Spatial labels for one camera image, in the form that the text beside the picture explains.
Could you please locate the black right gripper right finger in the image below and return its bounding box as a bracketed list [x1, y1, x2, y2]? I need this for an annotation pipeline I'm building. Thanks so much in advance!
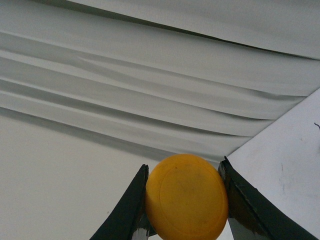
[218, 157, 316, 240]

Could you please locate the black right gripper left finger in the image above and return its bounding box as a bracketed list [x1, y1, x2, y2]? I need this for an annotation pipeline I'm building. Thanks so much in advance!
[91, 164, 157, 240]

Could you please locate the yellow push button switch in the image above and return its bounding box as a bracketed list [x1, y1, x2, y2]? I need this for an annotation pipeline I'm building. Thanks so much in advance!
[145, 154, 228, 240]

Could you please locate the white pleated curtain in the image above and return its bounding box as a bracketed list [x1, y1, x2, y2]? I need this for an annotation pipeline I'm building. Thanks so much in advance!
[0, 0, 320, 164]

